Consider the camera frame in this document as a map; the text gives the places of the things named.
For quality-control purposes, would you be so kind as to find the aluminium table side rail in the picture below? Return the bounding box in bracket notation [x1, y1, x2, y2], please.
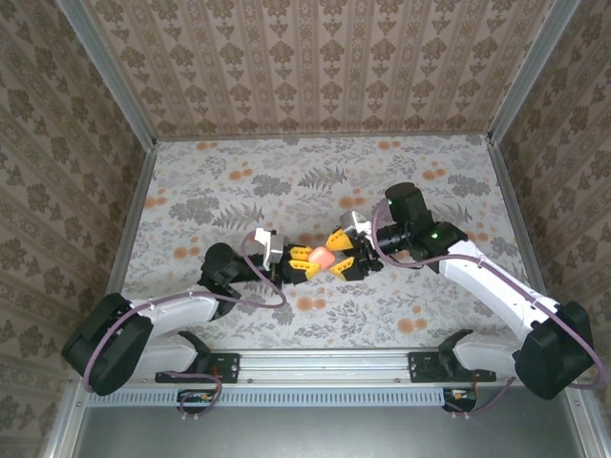
[485, 135, 550, 300]
[105, 142, 159, 295]

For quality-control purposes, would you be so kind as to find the short purple base cable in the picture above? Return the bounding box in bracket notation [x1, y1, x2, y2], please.
[446, 375, 517, 422]
[161, 367, 224, 424]

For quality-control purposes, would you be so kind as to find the aluminium frame post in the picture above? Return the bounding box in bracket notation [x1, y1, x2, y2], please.
[53, 0, 159, 150]
[487, 0, 582, 144]

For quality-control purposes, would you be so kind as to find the grey slotted cable duct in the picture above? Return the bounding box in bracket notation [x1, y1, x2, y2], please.
[87, 385, 478, 407]

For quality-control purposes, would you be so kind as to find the pink earbud charging case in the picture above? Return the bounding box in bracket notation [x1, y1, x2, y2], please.
[307, 245, 335, 271]

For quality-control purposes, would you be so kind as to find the long aluminium base rail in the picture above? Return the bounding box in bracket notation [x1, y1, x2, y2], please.
[66, 347, 526, 385]

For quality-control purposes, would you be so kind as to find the thin aluminium table rail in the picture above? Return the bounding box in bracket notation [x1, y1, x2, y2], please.
[153, 129, 493, 143]

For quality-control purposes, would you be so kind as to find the black electronics board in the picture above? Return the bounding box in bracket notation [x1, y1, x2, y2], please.
[176, 388, 223, 415]
[441, 386, 478, 414]

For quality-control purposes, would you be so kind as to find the grey sheet metal panel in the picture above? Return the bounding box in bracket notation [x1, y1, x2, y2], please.
[42, 384, 611, 458]

